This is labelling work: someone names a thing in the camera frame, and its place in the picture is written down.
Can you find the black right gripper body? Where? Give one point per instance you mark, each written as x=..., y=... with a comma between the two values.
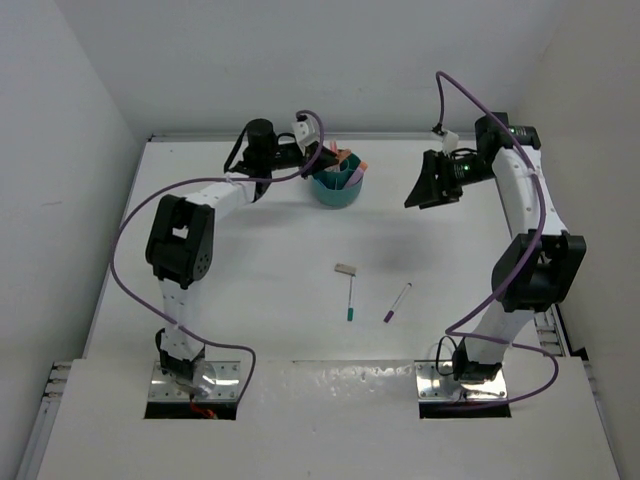
x=459, y=172

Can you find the orange highlighter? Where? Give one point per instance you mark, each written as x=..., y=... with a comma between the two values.
x=342, y=155

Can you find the pink highlighter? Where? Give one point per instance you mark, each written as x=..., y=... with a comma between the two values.
x=355, y=178

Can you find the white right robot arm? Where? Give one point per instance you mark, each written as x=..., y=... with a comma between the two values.
x=479, y=356

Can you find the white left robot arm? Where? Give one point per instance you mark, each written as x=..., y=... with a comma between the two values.
x=181, y=241

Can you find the teal round pen holder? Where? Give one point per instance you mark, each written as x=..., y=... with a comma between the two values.
x=328, y=187

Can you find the small grey eraser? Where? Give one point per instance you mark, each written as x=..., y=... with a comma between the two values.
x=345, y=269

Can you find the purple capped white pen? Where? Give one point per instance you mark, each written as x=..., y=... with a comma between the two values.
x=397, y=302

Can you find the teal capped white pen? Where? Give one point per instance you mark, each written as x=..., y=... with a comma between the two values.
x=351, y=293

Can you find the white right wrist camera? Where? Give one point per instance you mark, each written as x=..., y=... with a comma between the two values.
x=449, y=140

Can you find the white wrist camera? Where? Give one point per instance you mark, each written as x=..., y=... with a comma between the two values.
x=449, y=140
x=306, y=132

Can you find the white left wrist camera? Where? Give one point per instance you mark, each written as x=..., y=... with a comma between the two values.
x=306, y=132

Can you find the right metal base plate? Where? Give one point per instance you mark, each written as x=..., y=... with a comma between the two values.
x=435, y=384

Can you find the metal base plate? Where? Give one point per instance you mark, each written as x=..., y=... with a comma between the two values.
x=213, y=382
x=435, y=384

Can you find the aluminium frame rail right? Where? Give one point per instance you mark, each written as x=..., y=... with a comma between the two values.
x=550, y=340

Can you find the aluminium frame rail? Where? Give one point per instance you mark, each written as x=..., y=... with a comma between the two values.
x=49, y=405
x=550, y=340

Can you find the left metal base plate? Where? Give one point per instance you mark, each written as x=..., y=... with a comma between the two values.
x=213, y=382

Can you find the aluminium frame rail left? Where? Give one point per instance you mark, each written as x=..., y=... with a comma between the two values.
x=49, y=405

